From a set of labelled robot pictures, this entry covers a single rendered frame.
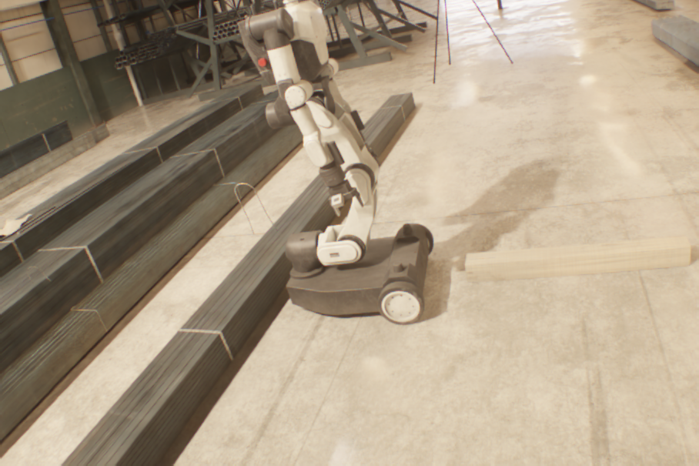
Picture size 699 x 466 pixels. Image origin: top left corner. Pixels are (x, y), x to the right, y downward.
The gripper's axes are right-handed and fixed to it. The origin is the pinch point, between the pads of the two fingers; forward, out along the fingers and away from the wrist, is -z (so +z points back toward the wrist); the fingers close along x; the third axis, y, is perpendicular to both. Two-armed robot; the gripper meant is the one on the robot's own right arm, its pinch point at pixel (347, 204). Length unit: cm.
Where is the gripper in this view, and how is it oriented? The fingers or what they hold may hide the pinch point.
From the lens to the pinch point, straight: 215.8
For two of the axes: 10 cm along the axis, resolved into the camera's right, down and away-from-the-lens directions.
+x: 8.8, -3.1, -3.7
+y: 2.2, -4.3, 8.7
